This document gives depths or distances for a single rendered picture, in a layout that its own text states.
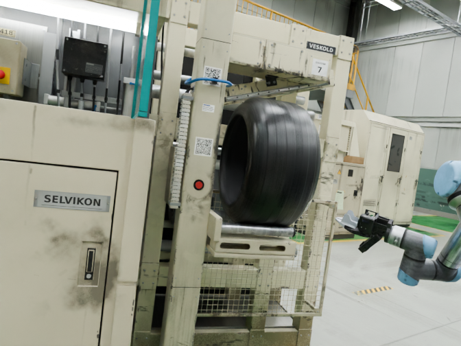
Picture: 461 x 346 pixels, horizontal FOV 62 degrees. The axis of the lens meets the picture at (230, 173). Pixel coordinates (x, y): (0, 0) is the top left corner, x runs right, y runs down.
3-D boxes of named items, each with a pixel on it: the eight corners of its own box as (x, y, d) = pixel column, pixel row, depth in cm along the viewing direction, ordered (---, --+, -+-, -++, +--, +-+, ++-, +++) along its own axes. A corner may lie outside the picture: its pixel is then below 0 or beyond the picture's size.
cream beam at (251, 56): (218, 60, 184) (222, 29, 183) (206, 68, 208) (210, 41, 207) (330, 82, 201) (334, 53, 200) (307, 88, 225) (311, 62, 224)
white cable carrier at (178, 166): (169, 208, 159) (183, 92, 156) (168, 205, 164) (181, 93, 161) (180, 209, 161) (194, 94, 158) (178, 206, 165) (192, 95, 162)
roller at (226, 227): (215, 221, 161) (215, 231, 161) (219, 222, 157) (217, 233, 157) (291, 226, 171) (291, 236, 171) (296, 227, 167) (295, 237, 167)
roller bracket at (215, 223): (213, 241, 153) (216, 217, 152) (194, 220, 191) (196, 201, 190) (221, 242, 154) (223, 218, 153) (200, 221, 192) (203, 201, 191)
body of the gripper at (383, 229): (364, 208, 151) (396, 218, 144) (360, 226, 154) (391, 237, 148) (357, 215, 145) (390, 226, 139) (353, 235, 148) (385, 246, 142)
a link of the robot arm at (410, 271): (431, 289, 140) (440, 262, 137) (402, 287, 138) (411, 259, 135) (418, 277, 147) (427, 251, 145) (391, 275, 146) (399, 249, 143)
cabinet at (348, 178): (320, 240, 594) (332, 160, 586) (293, 231, 641) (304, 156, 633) (357, 239, 646) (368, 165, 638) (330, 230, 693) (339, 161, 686)
